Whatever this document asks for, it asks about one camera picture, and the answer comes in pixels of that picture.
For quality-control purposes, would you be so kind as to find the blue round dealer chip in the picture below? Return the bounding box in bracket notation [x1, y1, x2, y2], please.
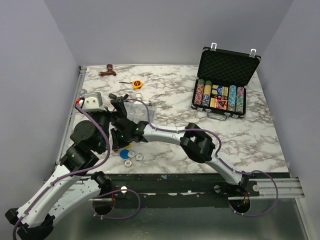
[119, 149, 129, 160]

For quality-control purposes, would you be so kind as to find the white green poker chip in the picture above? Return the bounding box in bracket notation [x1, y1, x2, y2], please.
[135, 153, 144, 161]

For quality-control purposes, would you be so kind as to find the red gold card deck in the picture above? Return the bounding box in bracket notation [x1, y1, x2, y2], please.
[210, 97, 228, 110]

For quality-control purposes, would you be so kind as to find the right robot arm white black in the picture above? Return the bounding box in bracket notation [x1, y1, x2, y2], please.
[111, 117, 249, 196]

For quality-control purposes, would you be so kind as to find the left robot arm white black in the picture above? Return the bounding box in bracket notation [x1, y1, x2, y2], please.
[5, 92, 128, 240]

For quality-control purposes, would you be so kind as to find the clear plastic screw organizer box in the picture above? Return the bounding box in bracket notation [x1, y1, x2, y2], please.
[124, 102, 157, 124]

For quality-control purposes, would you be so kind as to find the white plastic pipe connector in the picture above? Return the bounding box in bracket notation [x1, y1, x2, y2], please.
[135, 92, 152, 106]

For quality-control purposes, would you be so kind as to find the yellow tape measure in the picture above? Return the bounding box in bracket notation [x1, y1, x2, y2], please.
[132, 80, 143, 90]

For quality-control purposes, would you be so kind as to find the white red poker chip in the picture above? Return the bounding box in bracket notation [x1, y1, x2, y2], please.
[124, 159, 133, 168]

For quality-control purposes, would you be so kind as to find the red poker chip row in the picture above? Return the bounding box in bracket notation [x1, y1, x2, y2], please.
[193, 79, 205, 105]

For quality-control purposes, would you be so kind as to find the yellow green chip row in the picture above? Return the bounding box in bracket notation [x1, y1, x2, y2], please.
[201, 80, 212, 107]

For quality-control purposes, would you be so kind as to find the black poker chip case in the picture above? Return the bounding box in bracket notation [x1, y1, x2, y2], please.
[191, 42, 261, 121]

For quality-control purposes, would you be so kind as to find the light blue chip row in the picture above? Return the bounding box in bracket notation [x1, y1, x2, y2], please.
[227, 85, 237, 112]

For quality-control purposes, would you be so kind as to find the pink green chip row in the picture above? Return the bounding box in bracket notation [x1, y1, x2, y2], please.
[235, 86, 245, 114]

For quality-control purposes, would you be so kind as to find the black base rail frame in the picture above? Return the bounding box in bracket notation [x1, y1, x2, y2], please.
[42, 65, 305, 210]

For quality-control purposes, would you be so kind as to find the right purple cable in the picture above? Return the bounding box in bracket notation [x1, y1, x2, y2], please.
[124, 98, 280, 217]

